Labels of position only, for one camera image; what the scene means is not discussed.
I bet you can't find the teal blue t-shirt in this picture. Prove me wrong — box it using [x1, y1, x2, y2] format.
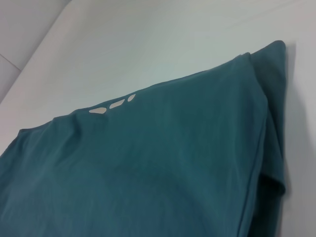
[0, 39, 290, 237]

